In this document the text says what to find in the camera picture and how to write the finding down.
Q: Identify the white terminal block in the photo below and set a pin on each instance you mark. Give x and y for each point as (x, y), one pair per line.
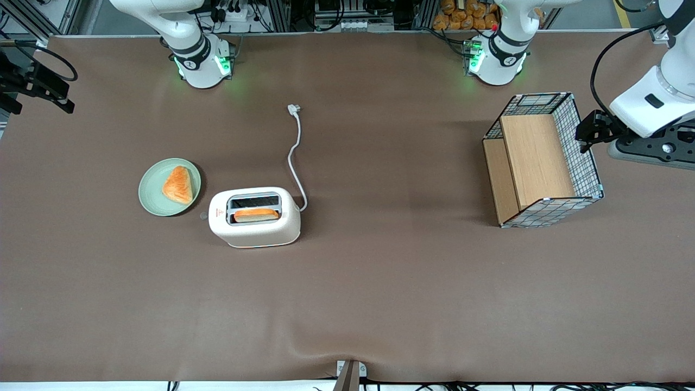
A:
(342, 25)

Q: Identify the white power strip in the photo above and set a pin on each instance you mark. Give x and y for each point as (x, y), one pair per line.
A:
(236, 13)

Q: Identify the brown table cloth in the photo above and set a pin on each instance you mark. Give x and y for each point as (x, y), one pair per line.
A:
(380, 298)

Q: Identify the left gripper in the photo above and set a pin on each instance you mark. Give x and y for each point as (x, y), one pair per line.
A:
(600, 127)

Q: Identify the white two-slot toaster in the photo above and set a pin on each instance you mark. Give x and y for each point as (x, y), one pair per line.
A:
(255, 233)

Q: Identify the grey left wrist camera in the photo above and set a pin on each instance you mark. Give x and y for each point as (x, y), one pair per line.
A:
(651, 149)

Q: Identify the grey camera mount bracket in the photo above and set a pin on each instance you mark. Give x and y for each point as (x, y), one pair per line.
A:
(350, 377)

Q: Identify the orange triangular pastry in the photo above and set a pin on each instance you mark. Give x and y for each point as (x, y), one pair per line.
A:
(178, 187)

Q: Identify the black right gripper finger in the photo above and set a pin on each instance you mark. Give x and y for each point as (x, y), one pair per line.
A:
(10, 81)
(51, 87)

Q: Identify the pale green round plate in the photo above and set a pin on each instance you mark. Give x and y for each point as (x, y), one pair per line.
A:
(152, 190)

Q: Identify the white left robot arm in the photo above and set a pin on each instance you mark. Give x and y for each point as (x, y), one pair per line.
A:
(505, 60)

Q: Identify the pile of orange pastries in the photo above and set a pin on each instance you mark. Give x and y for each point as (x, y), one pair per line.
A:
(461, 16)

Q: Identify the toast slice in toaster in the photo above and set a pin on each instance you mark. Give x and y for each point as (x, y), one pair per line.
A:
(255, 215)

